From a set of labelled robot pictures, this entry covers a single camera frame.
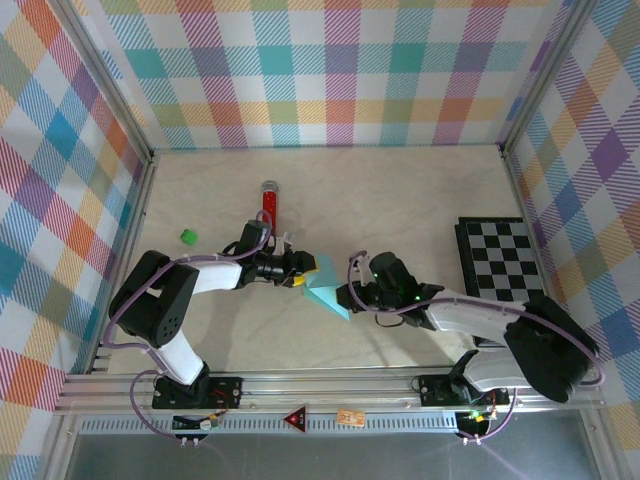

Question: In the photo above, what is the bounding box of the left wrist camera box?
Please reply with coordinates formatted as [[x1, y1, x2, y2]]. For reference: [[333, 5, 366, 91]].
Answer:
[[237, 221, 275, 257]]

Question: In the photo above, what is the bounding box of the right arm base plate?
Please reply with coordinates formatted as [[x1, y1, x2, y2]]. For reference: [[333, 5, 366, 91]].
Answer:
[[416, 372, 511, 407]]

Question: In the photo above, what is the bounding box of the small controller board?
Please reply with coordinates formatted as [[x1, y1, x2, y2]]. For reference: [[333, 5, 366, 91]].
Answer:
[[172, 410, 222, 432], [455, 408, 497, 427]]

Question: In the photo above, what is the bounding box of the slotted grey cable duct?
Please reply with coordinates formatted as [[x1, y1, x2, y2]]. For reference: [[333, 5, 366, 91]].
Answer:
[[79, 413, 459, 436]]

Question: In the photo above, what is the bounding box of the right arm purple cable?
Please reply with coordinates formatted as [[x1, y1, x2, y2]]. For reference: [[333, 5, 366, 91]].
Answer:
[[348, 249, 604, 444]]

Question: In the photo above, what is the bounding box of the red warning triangle sticker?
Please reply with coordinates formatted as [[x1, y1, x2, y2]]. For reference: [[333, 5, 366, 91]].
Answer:
[[282, 406, 309, 433]]

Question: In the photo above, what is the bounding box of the aluminium side rail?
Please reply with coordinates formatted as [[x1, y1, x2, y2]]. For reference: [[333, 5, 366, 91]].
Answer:
[[84, 152, 159, 375], [499, 144, 576, 369]]

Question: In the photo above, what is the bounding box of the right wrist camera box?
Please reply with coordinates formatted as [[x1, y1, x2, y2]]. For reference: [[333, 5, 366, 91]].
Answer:
[[368, 251, 419, 304]]

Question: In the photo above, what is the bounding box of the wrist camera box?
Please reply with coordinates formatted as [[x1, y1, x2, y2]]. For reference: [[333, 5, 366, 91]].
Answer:
[[368, 251, 419, 304], [237, 221, 275, 257]]

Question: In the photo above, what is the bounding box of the light blue paper sheet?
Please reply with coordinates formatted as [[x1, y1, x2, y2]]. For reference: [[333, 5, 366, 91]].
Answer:
[[302, 254, 351, 321]]

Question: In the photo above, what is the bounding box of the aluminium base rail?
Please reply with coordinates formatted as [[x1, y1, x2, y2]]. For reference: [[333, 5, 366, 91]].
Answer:
[[54, 367, 604, 415]]

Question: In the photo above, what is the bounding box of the black folding chessboard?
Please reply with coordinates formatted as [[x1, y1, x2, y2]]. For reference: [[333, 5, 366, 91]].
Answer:
[[453, 216, 547, 350]]

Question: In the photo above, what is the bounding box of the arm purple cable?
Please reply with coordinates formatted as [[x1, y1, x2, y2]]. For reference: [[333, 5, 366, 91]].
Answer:
[[348, 249, 604, 444], [103, 209, 274, 444]]

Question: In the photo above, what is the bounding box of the aluminium frame post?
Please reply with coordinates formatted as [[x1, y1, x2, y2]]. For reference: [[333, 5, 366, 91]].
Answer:
[[498, 0, 599, 154], [47, 0, 156, 161]]

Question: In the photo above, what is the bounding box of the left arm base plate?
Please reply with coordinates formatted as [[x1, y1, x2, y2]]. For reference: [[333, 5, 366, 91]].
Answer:
[[151, 374, 245, 411]]

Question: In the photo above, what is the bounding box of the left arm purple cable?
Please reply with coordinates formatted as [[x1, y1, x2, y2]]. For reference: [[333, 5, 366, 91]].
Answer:
[[103, 209, 274, 444]]

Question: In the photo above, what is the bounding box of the grey metal panel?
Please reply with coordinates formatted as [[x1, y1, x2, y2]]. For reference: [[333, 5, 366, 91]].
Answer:
[[64, 432, 601, 480]]

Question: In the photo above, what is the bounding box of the red glitter tube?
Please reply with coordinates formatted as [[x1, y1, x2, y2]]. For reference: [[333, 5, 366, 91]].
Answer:
[[259, 180, 281, 236]]

